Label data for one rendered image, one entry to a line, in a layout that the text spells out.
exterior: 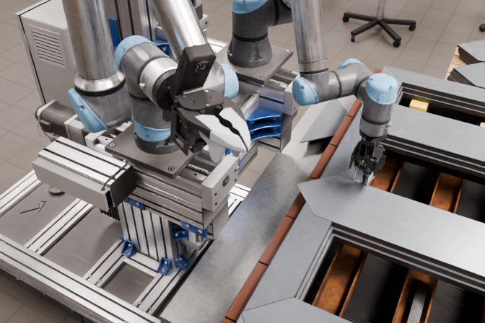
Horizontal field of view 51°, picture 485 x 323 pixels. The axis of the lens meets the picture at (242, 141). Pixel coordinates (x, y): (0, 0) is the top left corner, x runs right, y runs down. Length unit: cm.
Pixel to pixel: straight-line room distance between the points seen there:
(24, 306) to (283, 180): 126
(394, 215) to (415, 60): 263
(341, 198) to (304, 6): 54
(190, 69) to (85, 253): 159
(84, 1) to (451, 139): 120
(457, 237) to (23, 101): 287
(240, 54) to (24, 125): 200
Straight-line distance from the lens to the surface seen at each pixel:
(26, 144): 325
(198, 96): 78
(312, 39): 129
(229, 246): 158
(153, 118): 96
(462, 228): 150
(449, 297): 175
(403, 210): 149
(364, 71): 137
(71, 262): 225
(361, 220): 143
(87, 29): 113
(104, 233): 231
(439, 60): 405
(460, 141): 178
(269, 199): 172
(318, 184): 151
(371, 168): 141
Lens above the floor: 190
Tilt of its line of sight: 39 degrees down
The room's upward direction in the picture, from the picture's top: straight up
